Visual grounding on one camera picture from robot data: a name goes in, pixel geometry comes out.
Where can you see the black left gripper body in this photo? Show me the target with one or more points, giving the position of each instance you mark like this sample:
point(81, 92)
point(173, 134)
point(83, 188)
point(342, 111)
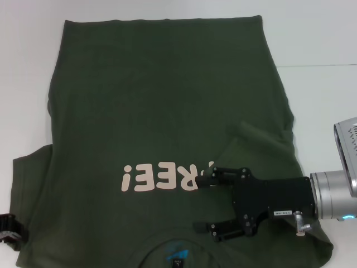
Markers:
point(12, 230)

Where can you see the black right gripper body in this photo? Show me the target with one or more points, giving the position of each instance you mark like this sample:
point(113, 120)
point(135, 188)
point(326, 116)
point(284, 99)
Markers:
point(273, 196)

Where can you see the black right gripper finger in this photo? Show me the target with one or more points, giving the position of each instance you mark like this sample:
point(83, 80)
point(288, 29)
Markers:
point(226, 229)
point(220, 180)

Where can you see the dark green FREE! t-shirt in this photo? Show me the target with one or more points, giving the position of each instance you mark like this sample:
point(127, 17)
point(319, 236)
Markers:
point(153, 97)

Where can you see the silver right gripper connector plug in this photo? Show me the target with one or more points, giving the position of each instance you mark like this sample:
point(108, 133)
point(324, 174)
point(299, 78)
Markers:
point(300, 224)

